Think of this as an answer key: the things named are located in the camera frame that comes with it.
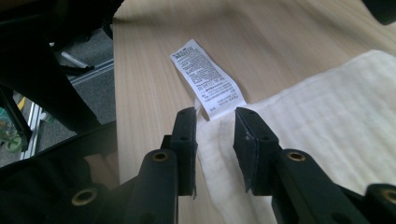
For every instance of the dark rounded object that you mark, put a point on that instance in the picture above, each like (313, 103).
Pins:
(381, 9)

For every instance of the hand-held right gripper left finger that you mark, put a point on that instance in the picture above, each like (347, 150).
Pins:
(186, 155)

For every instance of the silver metal tube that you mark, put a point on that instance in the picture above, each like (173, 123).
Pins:
(73, 59)

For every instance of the white cloth with label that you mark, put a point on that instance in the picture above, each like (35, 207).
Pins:
(311, 124)

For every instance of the green round object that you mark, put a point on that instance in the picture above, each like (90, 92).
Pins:
(11, 143)

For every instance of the black stand frame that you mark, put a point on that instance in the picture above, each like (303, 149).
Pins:
(28, 62)

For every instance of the aluminium profile rail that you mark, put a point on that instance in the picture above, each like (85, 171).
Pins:
(32, 127)

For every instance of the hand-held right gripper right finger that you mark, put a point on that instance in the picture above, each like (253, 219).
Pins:
(255, 155)

